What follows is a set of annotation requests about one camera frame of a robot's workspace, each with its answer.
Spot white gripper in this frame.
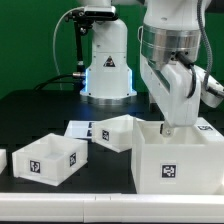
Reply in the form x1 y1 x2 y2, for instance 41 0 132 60
140 55 201 137

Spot white drawer cabinet box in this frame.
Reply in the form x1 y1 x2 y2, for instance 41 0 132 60
131 118 224 195

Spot white drawer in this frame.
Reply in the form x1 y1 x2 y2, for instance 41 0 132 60
91 114 134 153
12 133 88 186

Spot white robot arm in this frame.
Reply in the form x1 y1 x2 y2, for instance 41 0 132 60
78 0 224 135

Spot white flat tag board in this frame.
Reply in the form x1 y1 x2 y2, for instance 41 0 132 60
64 120 93 139

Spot white block left edge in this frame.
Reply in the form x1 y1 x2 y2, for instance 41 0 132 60
0 149 7 174

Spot black base cables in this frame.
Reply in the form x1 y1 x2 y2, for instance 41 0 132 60
33 73 87 92

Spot black camera on stand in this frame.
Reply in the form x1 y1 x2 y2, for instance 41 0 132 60
65 5 118 77

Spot grey camera cable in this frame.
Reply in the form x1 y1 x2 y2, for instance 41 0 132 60
52 7 83 77

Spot white front rail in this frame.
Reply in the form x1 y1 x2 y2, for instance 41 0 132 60
0 193 224 224

